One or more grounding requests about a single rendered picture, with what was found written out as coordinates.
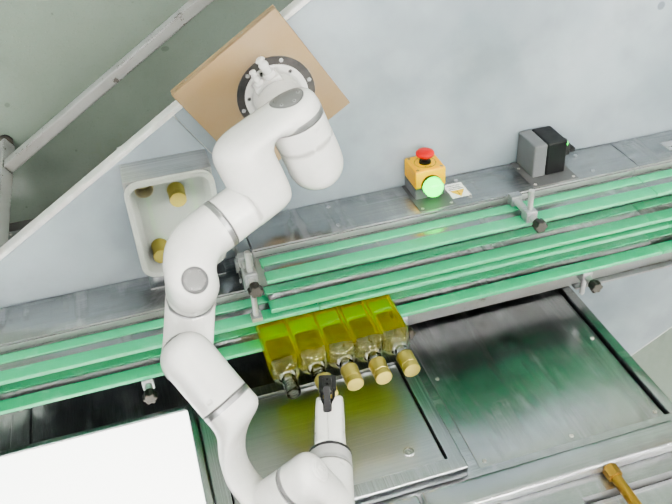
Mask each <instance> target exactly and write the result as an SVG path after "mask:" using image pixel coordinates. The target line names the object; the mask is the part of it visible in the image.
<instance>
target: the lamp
mask: <svg viewBox="0 0 672 504"><path fill-rule="evenodd" d="M421 188H422V190H423V192H424V193H425V194H426V195H427V196H429V197H437V196H439V195H440V194H441V193H442V191H443V188H444V185H443V183H442V181H441V179H440V178H439V177H438V176H436V175H430V176H427V177H426V178H425V179H424V180H423V181H422V184H421Z"/></svg>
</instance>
